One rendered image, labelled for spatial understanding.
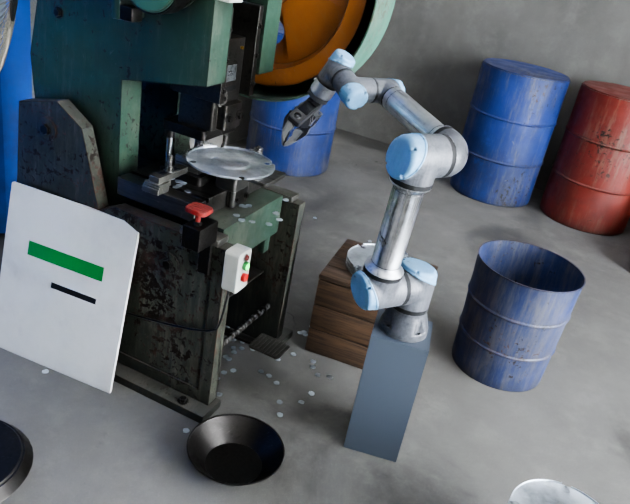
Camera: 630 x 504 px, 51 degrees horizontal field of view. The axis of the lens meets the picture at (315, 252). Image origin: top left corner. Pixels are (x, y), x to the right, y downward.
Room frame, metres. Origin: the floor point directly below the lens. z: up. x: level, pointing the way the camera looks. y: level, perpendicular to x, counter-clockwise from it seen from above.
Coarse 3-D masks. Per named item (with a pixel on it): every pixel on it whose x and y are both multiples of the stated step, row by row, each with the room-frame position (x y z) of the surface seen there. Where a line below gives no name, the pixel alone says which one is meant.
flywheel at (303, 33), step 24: (288, 0) 2.42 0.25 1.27; (312, 0) 2.39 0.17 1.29; (336, 0) 2.36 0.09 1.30; (360, 0) 2.29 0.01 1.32; (288, 24) 2.42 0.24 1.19; (312, 24) 2.39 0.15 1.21; (336, 24) 2.35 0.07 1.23; (360, 24) 2.30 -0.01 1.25; (288, 48) 2.41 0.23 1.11; (312, 48) 2.38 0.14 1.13; (336, 48) 2.31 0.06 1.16; (288, 72) 2.37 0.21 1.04; (312, 72) 2.34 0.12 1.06
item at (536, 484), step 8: (528, 480) 1.42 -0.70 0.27; (536, 480) 1.43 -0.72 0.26; (544, 480) 1.43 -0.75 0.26; (552, 480) 1.44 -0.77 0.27; (520, 488) 1.39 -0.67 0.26; (528, 488) 1.39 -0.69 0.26; (536, 488) 1.40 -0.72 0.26; (544, 488) 1.41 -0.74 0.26; (552, 488) 1.41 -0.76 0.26; (560, 488) 1.42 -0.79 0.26; (568, 488) 1.42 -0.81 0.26; (512, 496) 1.35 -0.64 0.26; (520, 496) 1.36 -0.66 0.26; (528, 496) 1.36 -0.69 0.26; (536, 496) 1.37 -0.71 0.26; (544, 496) 1.37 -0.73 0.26; (552, 496) 1.38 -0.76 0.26; (560, 496) 1.39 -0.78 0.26; (568, 496) 1.39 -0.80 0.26; (576, 496) 1.40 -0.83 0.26; (584, 496) 1.40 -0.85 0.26
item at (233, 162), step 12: (192, 156) 2.05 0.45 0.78; (204, 156) 2.07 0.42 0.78; (216, 156) 2.07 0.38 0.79; (228, 156) 2.10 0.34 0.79; (240, 156) 2.13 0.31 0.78; (252, 156) 2.16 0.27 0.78; (264, 156) 2.17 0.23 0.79; (204, 168) 1.96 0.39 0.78; (216, 168) 1.98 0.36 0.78; (228, 168) 2.00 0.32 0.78; (240, 168) 2.01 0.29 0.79; (252, 168) 2.04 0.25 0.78; (264, 168) 2.06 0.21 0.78
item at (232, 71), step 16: (240, 48) 2.12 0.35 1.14; (240, 64) 2.13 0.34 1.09; (192, 96) 2.03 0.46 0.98; (224, 96) 2.03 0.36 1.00; (192, 112) 2.03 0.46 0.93; (208, 112) 2.01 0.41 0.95; (224, 112) 2.02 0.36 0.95; (240, 112) 2.09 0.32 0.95; (208, 128) 2.01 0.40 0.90; (224, 128) 2.02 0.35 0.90
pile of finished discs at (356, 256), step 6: (354, 246) 2.43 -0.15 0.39; (360, 246) 2.45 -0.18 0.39; (366, 246) 2.46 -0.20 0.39; (372, 246) 2.47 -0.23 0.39; (348, 252) 2.37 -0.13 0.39; (354, 252) 2.39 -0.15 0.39; (360, 252) 2.40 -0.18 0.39; (366, 252) 2.41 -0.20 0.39; (372, 252) 2.42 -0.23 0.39; (348, 258) 2.31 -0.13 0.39; (354, 258) 2.33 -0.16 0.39; (360, 258) 2.34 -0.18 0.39; (366, 258) 2.35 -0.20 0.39; (348, 264) 2.30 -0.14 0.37; (354, 264) 2.28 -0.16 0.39; (360, 264) 2.29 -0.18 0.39; (348, 270) 2.29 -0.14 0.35; (354, 270) 2.26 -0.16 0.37; (360, 270) 2.24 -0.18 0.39
